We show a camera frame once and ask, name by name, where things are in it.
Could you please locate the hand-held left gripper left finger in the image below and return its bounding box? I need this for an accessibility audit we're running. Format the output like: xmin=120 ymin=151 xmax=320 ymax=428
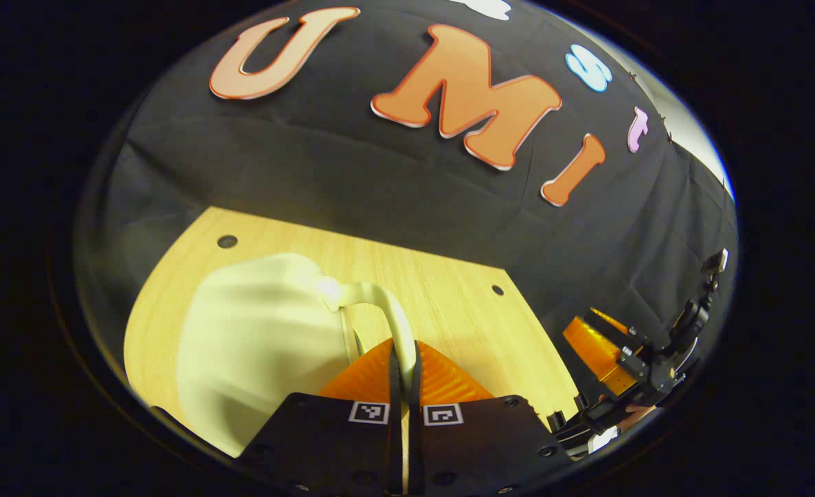
xmin=240 ymin=338 xmax=403 ymax=496

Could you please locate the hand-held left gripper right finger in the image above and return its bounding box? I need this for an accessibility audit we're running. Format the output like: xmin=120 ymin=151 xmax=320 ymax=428
xmin=407 ymin=340 xmax=574 ymax=496

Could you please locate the black backdrop cloth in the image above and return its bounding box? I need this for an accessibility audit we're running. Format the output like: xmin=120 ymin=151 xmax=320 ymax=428
xmin=76 ymin=0 xmax=738 ymax=387

